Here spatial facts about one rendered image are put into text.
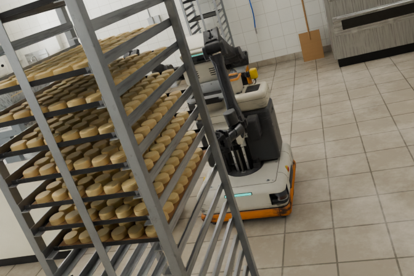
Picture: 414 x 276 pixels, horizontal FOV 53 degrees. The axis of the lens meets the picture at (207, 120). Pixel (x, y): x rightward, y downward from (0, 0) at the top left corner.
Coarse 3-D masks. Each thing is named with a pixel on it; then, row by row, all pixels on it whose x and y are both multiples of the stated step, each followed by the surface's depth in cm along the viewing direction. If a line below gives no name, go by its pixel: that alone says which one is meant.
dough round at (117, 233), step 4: (116, 228) 132; (120, 228) 132; (124, 228) 131; (112, 232) 131; (116, 232) 130; (120, 232) 129; (124, 232) 129; (112, 236) 129; (116, 236) 128; (120, 236) 129; (124, 236) 129
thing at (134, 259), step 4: (140, 244) 187; (144, 244) 188; (136, 248) 183; (140, 248) 186; (144, 248) 185; (136, 252) 182; (140, 252) 183; (132, 256) 179; (136, 256) 181; (140, 256) 180; (128, 260) 176; (132, 260) 179; (136, 260) 179; (128, 264) 175; (132, 264) 177; (136, 264) 176; (124, 268) 172; (128, 268) 174; (132, 268) 174; (124, 272) 171; (128, 272) 173
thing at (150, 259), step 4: (156, 244) 201; (152, 248) 196; (148, 252) 193; (152, 252) 195; (156, 252) 196; (148, 256) 192; (152, 256) 193; (144, 260) 188; (148, 260) 191; (152, 260) 191; (144, 264) 187; (148, 264) 189; (140, 268) 183; (144, 268) 186; (148, 268) 186; (140, 272) 183; (144, 272) 184
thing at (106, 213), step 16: (176, 160) 146; (160, 176) 137; (160, 192) 131; (64, 208) 136; (96, 208) 131; (112, 208) 126; (128, 208) 123; (144, 208) 120; (48, 224) 133; (64, 224) 130
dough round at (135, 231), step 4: (136, 224) 131; (140, 224) 130; (132, 228) 129; (136, 228) 129; (140, 228) 128; (128, 232) 128; (132, 232) 127; (136, 232) 127; (140, 232) 127; (132, 236) 127; (136, 236) 127; (140, 236) 128
